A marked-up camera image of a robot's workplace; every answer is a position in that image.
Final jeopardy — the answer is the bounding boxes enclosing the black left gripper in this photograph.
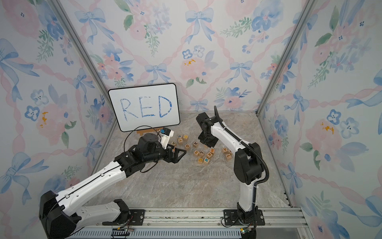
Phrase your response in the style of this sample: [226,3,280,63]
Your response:
[145,143,187,164]

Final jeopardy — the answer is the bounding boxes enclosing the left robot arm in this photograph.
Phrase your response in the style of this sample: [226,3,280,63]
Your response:
[39,133,187,239]

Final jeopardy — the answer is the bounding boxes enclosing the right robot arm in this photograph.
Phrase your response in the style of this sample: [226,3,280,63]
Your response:
[196,110,269,226]

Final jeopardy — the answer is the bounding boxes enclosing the wooden board stand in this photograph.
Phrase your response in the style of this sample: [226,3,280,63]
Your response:
[136,127,163,136]

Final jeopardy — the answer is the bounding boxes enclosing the white dry-erase board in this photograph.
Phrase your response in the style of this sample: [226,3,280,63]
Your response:
[108,83,181,132]

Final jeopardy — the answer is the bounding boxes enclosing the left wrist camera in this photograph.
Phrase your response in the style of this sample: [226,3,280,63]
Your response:
[159,127,174,149]

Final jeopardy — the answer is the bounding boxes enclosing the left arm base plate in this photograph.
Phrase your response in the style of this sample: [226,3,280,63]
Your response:
[102,209,146,226]

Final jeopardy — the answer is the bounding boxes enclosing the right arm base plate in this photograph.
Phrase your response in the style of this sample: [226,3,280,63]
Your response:
[222,209,265,227]

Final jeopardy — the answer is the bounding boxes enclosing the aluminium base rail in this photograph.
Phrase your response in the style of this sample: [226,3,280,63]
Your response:
[70,208,313,239]

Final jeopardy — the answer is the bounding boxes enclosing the right aluminium corner post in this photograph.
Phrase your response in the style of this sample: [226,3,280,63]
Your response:
[256,0,316,117]

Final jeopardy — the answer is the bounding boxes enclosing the aluminium corner post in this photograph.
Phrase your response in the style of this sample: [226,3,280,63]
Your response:
[49,0,114,116]
[256,0,316,117]

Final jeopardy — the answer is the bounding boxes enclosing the left aluminium corner post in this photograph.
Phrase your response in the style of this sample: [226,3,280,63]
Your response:
[49,0,114,116]

